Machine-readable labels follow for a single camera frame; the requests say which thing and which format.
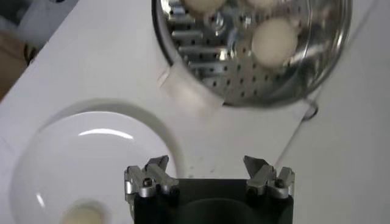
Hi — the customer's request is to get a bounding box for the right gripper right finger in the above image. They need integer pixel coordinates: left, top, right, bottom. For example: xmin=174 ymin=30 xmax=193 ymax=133
xmin=243 ymin=155 xmax=296 ymax=199

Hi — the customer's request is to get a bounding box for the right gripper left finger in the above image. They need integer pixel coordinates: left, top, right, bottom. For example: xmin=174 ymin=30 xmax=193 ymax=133
xmin=124 ymin=155 xmax=179 ymax=198

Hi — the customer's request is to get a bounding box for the white steamed baozi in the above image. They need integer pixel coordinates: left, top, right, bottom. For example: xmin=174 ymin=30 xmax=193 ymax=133
xmin=245 ymin=0 xmax=277 ymax=9
xmin=251 ymin=18 xmax=299 ymax=66
xmin=182 ymin=0 xmax=228 ymax=13
xmin=60 ymin=203 xmax=107 ymax=224

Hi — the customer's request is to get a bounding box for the stainless steel steamer basket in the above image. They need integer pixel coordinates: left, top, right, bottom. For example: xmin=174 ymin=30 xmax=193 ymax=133
xmin=151 ymin=0 xmax=353 ymax=112

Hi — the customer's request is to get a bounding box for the white round plate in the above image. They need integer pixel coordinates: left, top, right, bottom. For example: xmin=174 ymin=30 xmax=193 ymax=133
xmin=8 ymin=110 xmax=179 ymax=224

